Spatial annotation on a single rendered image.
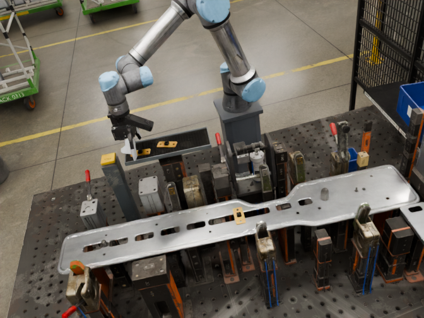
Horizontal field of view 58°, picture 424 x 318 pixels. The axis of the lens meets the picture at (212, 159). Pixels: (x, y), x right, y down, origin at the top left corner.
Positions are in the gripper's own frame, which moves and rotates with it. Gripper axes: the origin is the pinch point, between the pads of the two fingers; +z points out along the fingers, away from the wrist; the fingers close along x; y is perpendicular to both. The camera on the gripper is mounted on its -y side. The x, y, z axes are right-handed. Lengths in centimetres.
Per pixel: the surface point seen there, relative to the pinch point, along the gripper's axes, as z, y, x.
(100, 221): 17.5, 18.3, 21.9
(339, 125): -3, -81, 6
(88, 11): 93, 193, -543
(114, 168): 5.6, 12.0, 3.6
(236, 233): 18, -37, 36
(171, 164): 10.2, -11.5, 0.3
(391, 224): 20, -93, 37
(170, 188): 8.2, -12.7, 17.1
